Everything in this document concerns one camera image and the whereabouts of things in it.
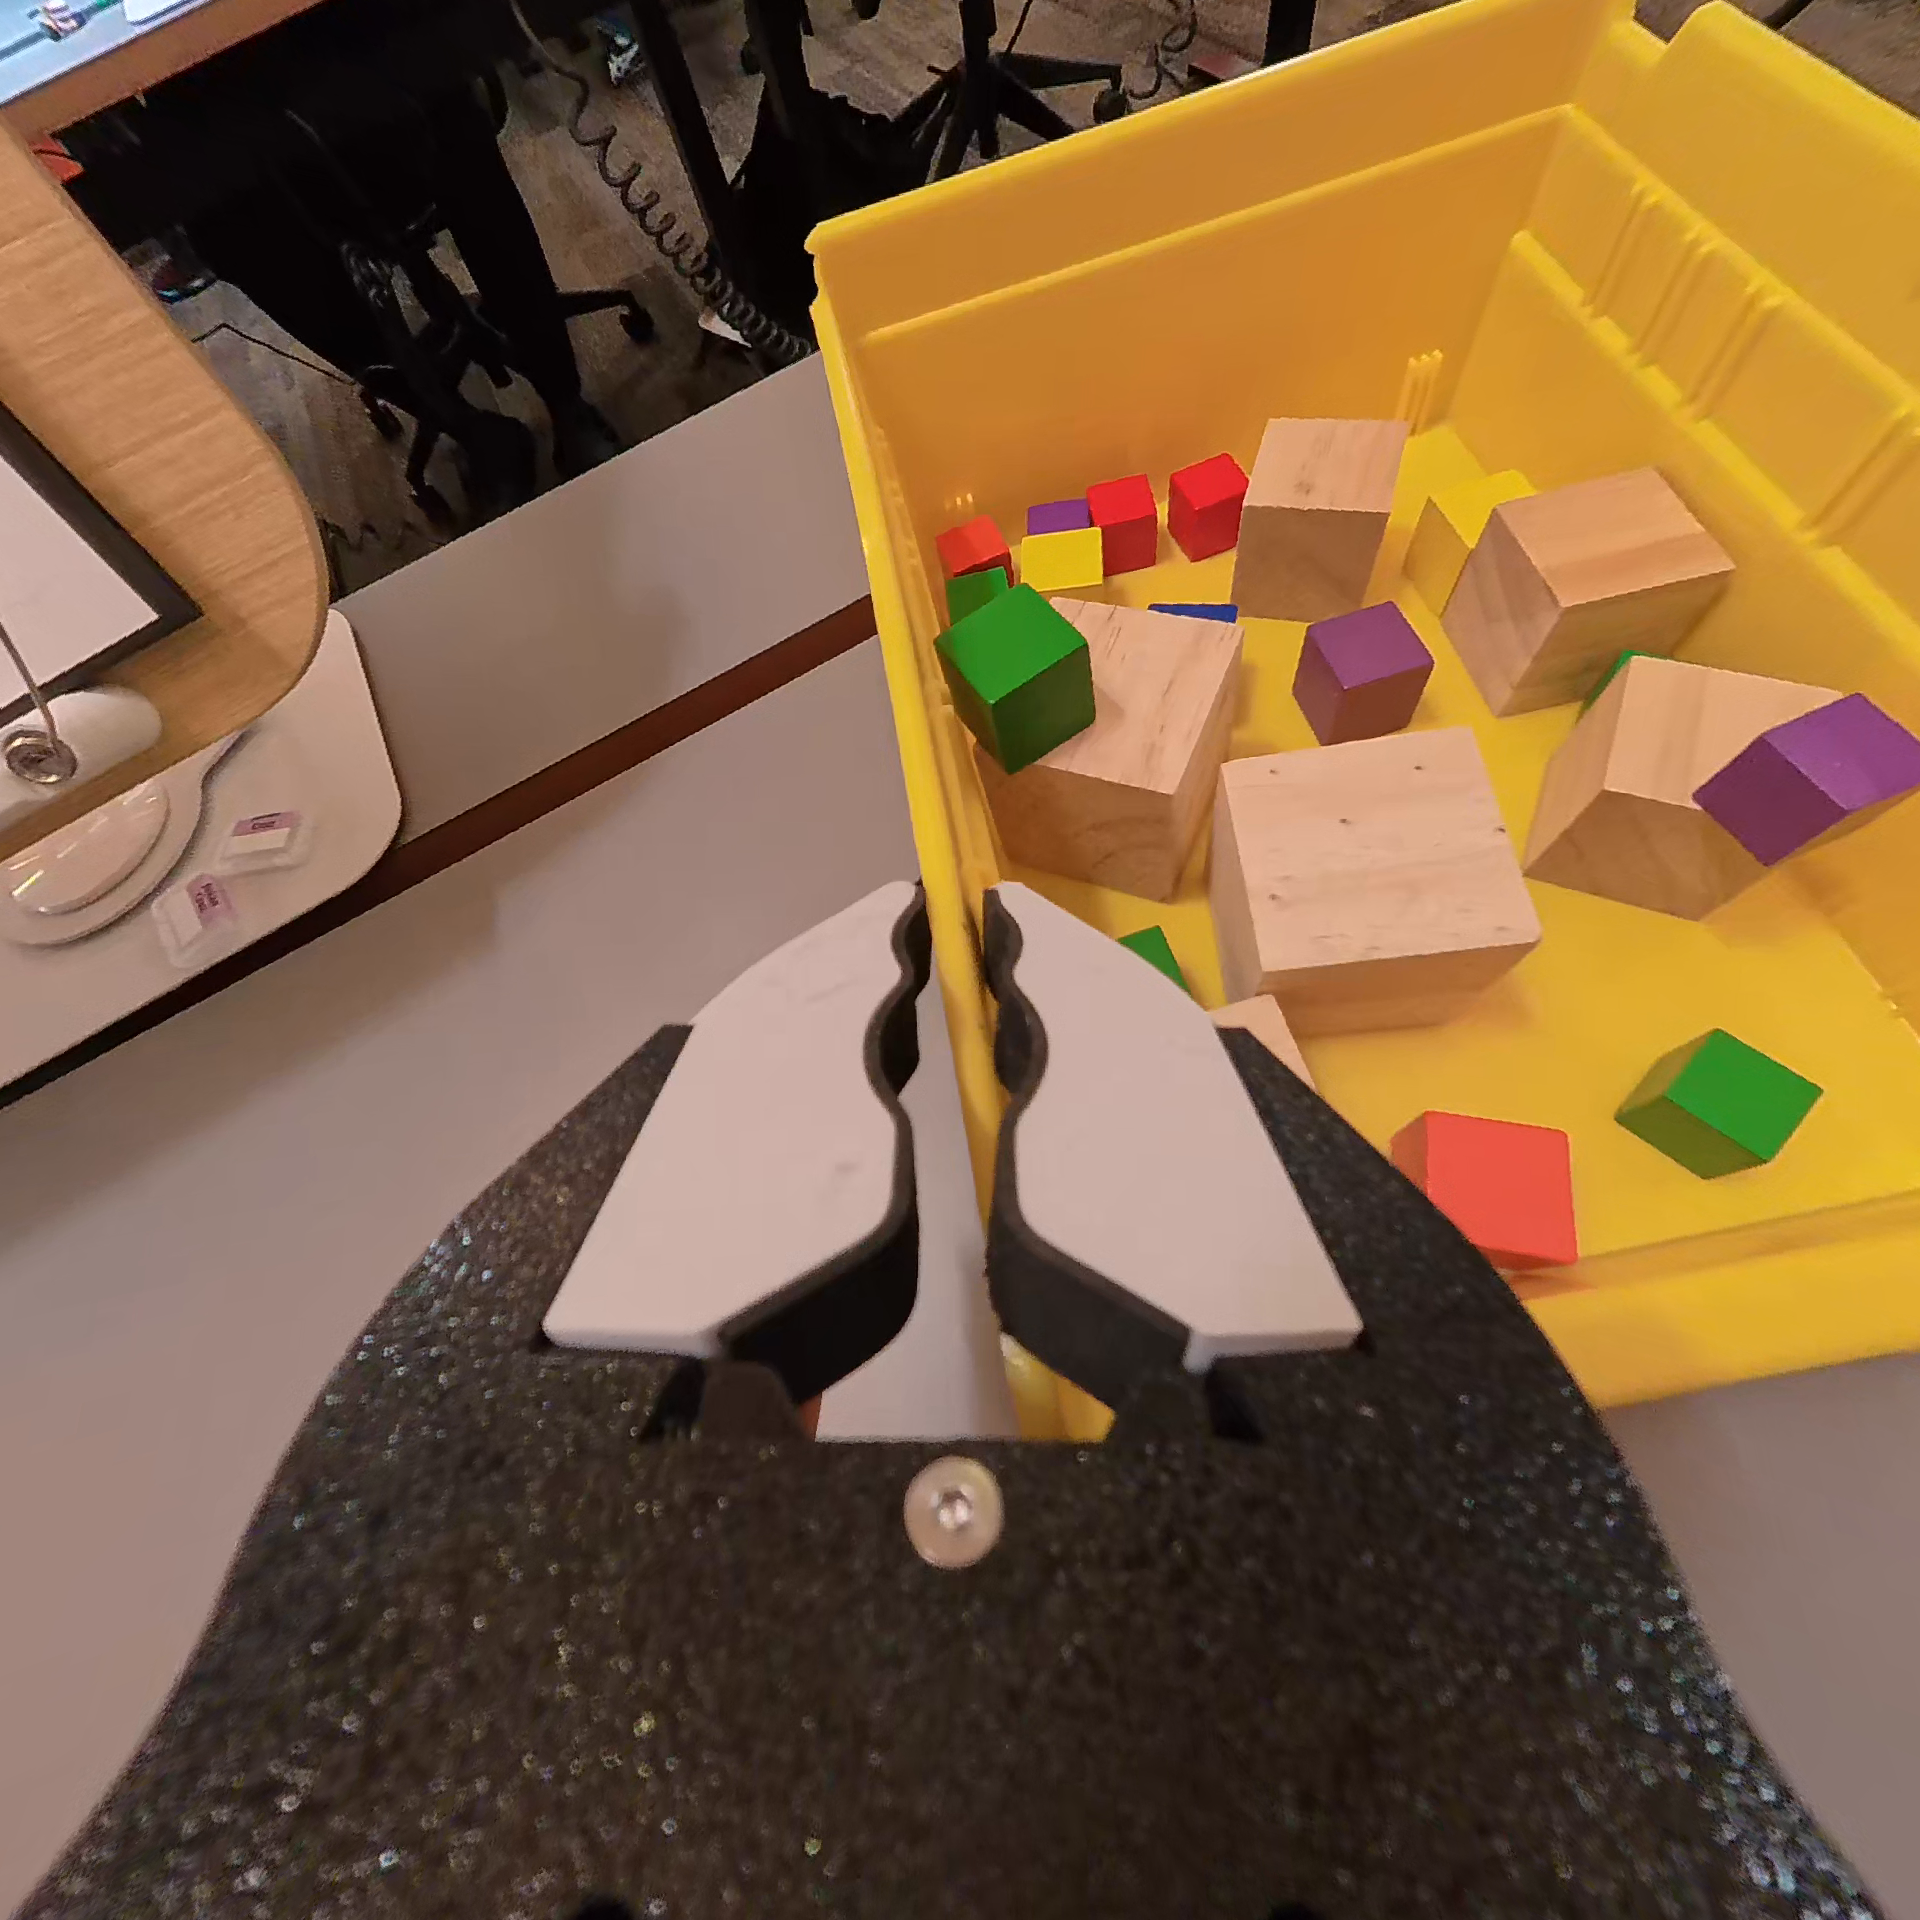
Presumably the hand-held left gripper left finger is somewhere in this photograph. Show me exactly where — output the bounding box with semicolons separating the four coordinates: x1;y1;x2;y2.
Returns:
542;879;931;1407

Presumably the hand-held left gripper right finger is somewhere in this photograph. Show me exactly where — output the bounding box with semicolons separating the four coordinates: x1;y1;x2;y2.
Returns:
978;879;1366;1413

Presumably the pile of mixed wooden cubes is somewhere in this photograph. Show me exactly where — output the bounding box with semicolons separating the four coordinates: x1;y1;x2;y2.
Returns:
935;416;1920;1269

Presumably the yellow plastic box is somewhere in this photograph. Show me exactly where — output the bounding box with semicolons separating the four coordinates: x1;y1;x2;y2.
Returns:
807;0;1920;1439

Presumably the white round puck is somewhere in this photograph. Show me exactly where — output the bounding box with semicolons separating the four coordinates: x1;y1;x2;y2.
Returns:
0;686;163;822

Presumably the black framed white board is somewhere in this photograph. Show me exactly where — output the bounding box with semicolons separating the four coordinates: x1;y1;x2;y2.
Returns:
0;400;205;730

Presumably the black chair base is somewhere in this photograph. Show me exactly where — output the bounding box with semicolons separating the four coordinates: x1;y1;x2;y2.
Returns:
322;149;654;519
811;0;1119;188

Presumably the wooden curved stand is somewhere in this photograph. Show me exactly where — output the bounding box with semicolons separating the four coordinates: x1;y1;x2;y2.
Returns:
0;117;332;730

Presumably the wood edged office desk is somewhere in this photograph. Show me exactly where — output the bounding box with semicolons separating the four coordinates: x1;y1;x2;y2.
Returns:
0;0;324;140

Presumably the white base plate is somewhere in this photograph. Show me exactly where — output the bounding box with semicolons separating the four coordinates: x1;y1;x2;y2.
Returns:
0;607;403;949

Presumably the bent metal wire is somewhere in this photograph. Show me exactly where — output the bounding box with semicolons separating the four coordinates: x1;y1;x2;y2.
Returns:
0;622;77;783

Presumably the black coiled cable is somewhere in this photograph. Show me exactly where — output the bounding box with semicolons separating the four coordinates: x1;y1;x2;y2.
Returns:
561;32;813;371

